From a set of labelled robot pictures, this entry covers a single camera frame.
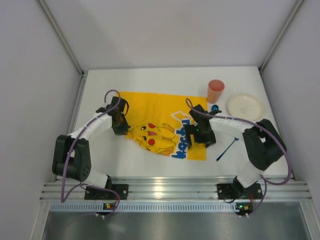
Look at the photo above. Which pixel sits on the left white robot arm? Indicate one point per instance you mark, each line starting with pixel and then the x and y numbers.
pixel 72 158

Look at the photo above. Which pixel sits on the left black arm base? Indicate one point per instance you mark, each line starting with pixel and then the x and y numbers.
pixel 117 192

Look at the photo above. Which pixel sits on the yellow Pikachu cloth placemat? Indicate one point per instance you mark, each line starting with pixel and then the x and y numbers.
pixel 157 124

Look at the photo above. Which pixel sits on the aluminium mounting rail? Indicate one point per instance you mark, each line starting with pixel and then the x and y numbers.
pixel 202 189

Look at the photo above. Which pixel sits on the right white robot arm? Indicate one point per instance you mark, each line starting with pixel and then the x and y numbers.
pixel 263 144

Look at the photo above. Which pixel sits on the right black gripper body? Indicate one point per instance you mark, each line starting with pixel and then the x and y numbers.
pixel 200 139

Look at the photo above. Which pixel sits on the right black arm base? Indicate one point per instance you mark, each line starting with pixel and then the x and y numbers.
pixel 229 192

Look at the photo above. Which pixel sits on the white slotted cable duct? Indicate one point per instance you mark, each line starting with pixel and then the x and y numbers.
pixel 148 207

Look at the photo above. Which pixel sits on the blue metallic spoon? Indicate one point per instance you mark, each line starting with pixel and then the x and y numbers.
pixel 215 108

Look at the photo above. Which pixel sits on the orange plastic cup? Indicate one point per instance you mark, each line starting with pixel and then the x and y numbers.
pixel 214 90

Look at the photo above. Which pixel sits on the cream round plate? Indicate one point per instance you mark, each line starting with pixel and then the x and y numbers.
pixel 245 106

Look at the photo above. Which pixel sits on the blue metallic fork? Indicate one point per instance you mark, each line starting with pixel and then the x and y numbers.
pixel 223 153

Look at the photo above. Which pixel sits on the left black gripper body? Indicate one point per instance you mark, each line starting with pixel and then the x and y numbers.
pixel 121 126

